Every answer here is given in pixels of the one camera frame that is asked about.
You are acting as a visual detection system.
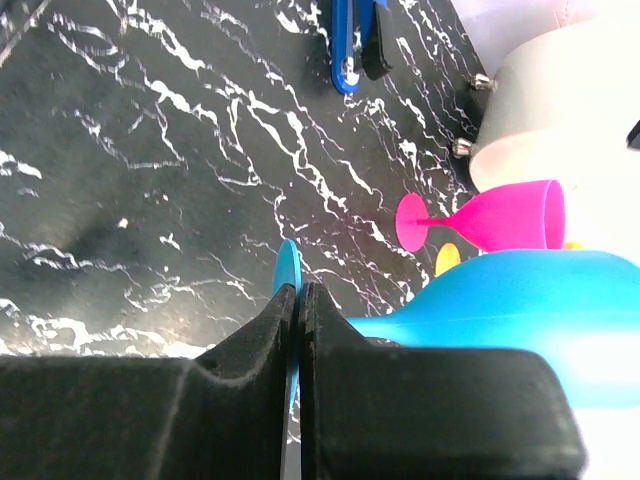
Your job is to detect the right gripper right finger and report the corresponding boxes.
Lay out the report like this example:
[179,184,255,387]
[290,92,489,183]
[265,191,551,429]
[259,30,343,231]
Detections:
[299,283,587,479]

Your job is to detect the white cylindrical container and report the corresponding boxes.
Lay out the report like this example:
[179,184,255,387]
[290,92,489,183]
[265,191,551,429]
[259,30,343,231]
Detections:
[469,17,639,191]

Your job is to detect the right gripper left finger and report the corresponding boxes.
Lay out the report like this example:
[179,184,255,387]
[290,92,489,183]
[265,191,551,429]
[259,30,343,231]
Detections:
[1,285,296,479]

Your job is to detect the blue black clip tool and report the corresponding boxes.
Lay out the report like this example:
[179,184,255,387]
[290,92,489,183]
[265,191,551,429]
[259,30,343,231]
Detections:
[330,0,394,95]

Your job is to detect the pink plastic wine glass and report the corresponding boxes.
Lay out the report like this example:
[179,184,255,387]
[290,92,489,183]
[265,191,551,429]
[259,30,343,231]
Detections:
[395,180,566,252]

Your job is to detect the yellow plastic wine glass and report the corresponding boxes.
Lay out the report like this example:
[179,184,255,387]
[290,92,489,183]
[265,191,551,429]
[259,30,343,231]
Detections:
[434,242,584,277]

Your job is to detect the blue wine glass front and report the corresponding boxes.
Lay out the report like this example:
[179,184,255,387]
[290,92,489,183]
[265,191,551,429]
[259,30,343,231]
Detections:
[272,238,640,416]

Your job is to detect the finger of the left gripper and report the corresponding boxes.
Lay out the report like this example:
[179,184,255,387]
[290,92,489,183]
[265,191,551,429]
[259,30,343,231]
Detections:
[626,121,640,151]

